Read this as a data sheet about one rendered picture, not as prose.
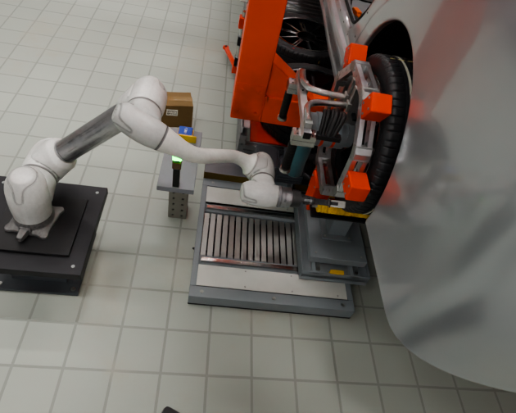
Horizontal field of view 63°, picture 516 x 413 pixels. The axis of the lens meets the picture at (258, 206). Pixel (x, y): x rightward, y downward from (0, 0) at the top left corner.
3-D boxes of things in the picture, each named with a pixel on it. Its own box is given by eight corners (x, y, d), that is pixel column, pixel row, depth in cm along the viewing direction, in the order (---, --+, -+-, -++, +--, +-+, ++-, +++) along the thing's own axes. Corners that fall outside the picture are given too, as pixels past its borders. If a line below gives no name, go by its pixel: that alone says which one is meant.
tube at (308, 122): (354, 136, 155) (364, 112, 147) (303, 128, 152) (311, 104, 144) (347, 107, 167) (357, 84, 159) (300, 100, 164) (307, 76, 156)
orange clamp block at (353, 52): (365, 67, 173) (368, 45, 172) (346, 64, 172) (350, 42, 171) (359, 71, 180) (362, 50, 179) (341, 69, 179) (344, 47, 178)
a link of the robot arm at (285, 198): (278, 207, 171) (291, 209, 172) (280, 185, 170) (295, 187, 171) (273, 206, 180) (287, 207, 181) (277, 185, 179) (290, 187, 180)
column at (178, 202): (185, 219, 240) (190, 165, 209) (168, 216, 238) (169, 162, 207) (187, 206, 246) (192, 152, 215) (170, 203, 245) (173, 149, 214)
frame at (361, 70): (337, 224, 179) (390, 121, 139) (323, 221, 178) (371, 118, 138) (324, 142, 216) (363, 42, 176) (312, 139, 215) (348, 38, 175)
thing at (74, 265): (-29, 301, 187) (-53, 264, 165) (13, 215, 220) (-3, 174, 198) (88, 310, 194) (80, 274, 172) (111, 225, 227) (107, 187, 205)
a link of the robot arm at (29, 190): (5, 223, 173) (-10, 186, 158) (22, 191, 186) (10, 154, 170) (46, 228, 176) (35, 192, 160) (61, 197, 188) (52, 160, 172)
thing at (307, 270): (364, 286, 221) (371, 276, 214) (298, 279, 217) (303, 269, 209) (350, 214, 255) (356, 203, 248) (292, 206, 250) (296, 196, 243)
